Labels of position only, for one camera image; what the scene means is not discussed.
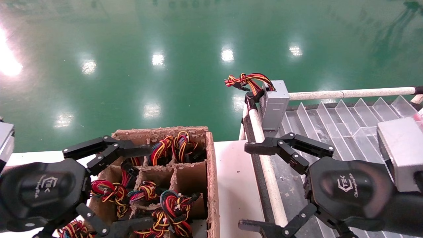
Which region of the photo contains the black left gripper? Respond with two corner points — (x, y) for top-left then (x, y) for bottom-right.
(0, 136), (156, 238)

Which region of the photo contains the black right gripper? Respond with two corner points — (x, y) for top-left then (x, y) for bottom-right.
(238, 132), (423, 238)

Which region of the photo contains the brown cardboard divider box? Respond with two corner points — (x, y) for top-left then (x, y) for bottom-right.
(88, 126), (221, 238)

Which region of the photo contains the short white pipe leg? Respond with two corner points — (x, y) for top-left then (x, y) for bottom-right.
(239, 105), (249, 141)

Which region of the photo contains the clear acrylic divider tray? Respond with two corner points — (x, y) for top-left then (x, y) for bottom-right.
(284, 95), (423, 238)

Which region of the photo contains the red plastic item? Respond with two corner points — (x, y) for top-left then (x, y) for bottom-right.
(411, 111), (423, 129)

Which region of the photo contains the multicoloured wire harness bundle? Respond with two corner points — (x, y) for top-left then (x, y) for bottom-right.
(90, 179), (121, 204)

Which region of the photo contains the white pipe rail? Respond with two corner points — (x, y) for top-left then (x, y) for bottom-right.
(248, 108), (289, 228)
(289, 87), (416, 101)

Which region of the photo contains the grey left wrist camera housing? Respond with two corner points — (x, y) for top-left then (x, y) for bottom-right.
(0, 121), (16, 174)

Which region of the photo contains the grey wrist camera housing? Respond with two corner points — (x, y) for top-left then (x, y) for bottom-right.
(377, 116), (423, 193)
(0, 121), (16, 174)

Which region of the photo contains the grey right wrist camera housing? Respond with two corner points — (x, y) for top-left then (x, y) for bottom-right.
(377, 116), (423, 193)

